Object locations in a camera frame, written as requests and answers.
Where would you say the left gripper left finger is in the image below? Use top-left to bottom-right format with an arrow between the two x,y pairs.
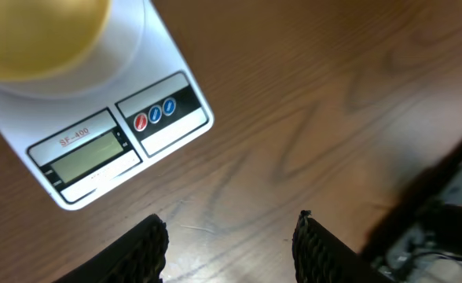
57,214 -> 169,283

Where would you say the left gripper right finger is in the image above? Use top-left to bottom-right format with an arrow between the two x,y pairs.
292,210 -> 391,283

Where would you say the white digital kitchen scale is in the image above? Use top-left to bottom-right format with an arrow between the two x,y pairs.
0,1 -> 215,211

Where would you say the yellow plastic bowl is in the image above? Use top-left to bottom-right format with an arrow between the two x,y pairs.
0,0 -> 112,82

